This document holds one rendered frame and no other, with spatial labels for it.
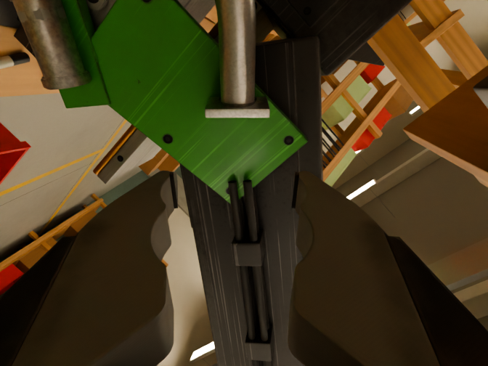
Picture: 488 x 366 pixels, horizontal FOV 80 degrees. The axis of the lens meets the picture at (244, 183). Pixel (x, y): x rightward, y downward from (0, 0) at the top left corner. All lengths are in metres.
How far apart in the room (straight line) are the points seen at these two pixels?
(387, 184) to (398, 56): 6.78
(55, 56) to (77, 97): 0.05
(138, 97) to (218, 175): 0.11
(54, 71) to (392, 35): 0.95
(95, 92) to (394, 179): 7.59
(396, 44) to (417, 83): 0.14
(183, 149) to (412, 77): 0.89
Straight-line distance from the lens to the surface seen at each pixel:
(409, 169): 7.74
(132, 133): 0.47
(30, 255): 5.97
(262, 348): 0.44
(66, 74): 0.29
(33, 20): 0.29
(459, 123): 0.73
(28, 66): 0.63
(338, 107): 3.42
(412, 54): 1.10
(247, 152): 0.31
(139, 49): 0.30
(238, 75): 0.25
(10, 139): 0.81
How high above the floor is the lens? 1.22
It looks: 7 degrees up
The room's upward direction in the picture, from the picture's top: 137 degrees clockwise
